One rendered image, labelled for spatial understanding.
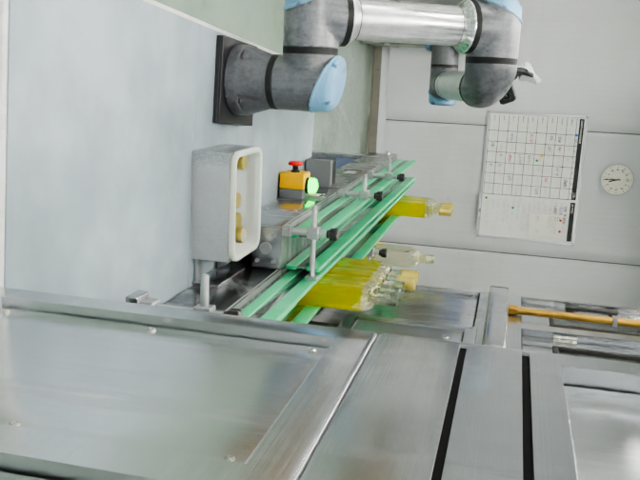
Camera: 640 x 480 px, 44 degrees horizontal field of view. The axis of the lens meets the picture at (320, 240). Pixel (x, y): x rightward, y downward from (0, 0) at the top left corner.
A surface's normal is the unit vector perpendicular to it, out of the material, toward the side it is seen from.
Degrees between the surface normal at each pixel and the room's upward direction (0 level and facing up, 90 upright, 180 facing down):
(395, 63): 90
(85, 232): 0
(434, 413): 90
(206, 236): 90
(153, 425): 90
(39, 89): 0
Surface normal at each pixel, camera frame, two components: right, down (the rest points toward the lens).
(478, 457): 0.04, -0.98
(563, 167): -0.24, 0.19
